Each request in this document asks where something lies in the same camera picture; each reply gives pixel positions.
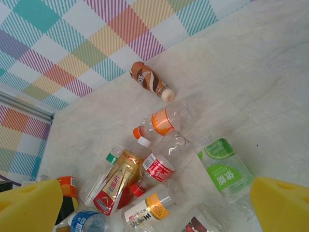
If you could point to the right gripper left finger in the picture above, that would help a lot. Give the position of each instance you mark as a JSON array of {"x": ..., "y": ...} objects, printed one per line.
[{"x": 29, "y": 207}]

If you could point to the clear bottle red label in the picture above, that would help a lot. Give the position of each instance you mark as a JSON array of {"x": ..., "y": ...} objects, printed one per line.
[{"x": 158, "y": 170}]

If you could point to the bottle red white label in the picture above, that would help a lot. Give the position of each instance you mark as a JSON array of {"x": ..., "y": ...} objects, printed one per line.
[{"x": 195, "y": 224}]

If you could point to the clear bottle green cap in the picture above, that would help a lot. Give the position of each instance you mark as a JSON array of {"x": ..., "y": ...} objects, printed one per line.
[{"x": 111, "y": 158}]

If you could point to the gold red energy drink bottle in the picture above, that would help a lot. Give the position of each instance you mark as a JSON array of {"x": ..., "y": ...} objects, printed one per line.
[{"x": 118, "y": 183}]

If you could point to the aluminium frame post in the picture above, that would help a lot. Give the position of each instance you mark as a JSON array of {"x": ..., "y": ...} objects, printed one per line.
[{"x": 24, "y": 105}]

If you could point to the clear bottle yellow white label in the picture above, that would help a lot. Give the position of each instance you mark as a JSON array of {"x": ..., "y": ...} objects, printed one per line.
[{"x": 154, "y": 205}]

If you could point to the brown coffee drink bottle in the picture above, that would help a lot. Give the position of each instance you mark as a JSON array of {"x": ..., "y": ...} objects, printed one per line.
[{"x": 144, "y": 75}]

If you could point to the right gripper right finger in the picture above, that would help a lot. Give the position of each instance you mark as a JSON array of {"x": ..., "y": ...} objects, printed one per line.
[{"x": 282, "y": 207}]

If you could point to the clear bottle orange label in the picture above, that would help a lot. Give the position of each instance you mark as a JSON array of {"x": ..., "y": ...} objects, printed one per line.
[{"x": 163, "y": 120}]

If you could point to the clear bottle blue label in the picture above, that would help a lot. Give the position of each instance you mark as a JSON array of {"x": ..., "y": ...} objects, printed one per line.
[{"x": 83, "y": 221}]

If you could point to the dark drink bottle orange label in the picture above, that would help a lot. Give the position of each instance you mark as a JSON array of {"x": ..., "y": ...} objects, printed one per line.
[{"x": 67, "y": 186}]

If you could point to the clear bottle lime green label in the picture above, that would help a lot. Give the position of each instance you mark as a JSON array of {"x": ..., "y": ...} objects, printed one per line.
[{"x": 217, "y": 169}]

